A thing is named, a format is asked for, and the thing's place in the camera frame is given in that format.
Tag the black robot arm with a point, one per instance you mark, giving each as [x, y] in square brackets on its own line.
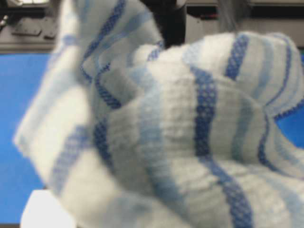
[170, 17]

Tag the black aluminium frame rail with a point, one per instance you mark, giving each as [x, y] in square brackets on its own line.
[27, 27]

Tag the white blue striped towel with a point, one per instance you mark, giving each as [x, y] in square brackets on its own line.
[128, 134]

